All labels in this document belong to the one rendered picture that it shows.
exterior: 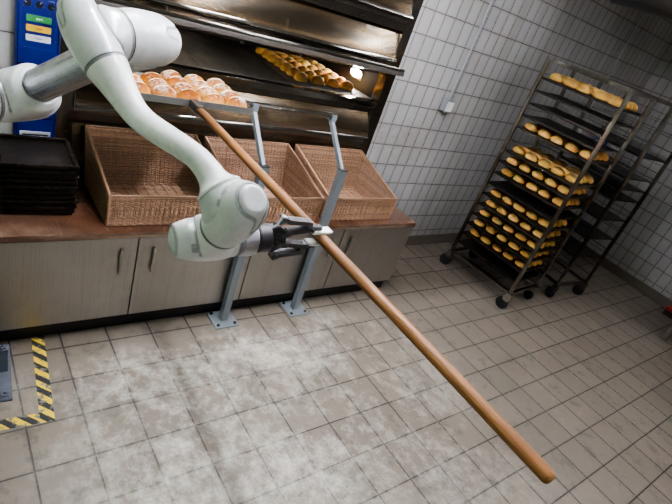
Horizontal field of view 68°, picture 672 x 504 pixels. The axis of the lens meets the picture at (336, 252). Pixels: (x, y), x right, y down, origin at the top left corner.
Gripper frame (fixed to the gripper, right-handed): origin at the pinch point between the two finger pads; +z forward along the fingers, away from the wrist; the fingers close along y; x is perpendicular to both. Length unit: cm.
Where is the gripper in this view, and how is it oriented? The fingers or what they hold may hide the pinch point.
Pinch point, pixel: (318, 236)
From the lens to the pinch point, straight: 138.7
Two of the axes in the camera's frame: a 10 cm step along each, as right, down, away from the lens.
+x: 5.3, 5.6, -6.4
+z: 7.9, -0.4, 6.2
